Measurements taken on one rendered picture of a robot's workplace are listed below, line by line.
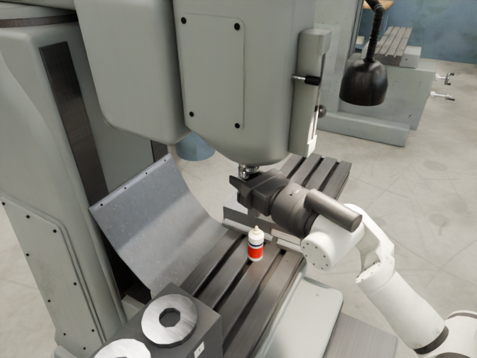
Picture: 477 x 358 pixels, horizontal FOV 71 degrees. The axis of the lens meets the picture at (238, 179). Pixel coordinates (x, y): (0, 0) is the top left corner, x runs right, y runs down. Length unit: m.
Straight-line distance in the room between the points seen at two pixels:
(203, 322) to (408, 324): 0.32
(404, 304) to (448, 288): 1.81
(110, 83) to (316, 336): 0.75
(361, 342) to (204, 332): 0.59
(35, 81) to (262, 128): 0.47
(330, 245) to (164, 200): 0.61
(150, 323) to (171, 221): 0.50
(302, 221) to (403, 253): 1.92
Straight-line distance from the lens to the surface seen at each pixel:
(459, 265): 2.60
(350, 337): 1.08
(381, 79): 0.58
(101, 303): 1.19
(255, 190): 0.66
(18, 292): 2.43
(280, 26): 0.51
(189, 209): 1.10
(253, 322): 0.82
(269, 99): 0.54
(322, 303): 1.01
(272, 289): 0.88
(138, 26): 0.60
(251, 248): 0.90
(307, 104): 0.58
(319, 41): 0.55
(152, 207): 1.02
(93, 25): 0.67
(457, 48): 7.17
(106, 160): 0.92
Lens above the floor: 1.66
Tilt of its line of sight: 35 degrees down
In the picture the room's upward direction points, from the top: straight up
